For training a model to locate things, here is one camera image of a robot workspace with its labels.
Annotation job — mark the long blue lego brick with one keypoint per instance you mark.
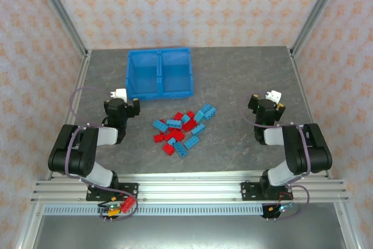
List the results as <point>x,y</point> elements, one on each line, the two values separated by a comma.
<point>160,125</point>
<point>210,112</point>
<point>181,149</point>

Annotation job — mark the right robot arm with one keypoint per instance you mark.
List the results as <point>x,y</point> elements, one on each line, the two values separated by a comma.
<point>306,150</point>

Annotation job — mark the small red lego brick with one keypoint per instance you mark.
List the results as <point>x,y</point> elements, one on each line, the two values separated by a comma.
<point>175,135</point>
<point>178,115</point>

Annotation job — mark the small blue lego brick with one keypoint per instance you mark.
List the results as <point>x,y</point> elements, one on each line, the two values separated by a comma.
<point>171,141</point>

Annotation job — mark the square red lego brick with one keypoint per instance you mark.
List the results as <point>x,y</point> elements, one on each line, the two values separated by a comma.
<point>168,149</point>

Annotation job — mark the red plastic block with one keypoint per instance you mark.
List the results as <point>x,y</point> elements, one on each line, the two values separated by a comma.
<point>128,204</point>

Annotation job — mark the yellow power connector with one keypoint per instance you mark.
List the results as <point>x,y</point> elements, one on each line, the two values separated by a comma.
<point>112,210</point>
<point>271,209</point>

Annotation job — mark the grey metal panel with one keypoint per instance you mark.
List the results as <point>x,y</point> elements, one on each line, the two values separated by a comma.
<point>189,233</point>

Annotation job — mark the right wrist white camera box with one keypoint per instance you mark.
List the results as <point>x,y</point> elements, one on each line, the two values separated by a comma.
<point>274,95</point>

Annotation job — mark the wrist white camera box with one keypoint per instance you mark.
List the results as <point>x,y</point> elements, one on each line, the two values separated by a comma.
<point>120,94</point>
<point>274,95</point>

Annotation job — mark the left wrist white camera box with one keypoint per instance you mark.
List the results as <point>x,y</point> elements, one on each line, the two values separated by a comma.
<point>120,94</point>

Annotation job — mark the aluminium table side rail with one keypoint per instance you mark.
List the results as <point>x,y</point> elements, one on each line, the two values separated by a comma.
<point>303,94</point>
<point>83,85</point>

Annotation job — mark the thin aluminium frame rail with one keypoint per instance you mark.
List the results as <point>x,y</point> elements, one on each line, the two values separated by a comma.
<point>189,176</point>

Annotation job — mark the wide grooved aluminium rail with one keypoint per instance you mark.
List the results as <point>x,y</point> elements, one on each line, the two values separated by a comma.
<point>189,192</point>

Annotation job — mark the aluminium frame post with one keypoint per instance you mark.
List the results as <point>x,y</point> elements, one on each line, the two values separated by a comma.
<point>62,13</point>
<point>316,13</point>

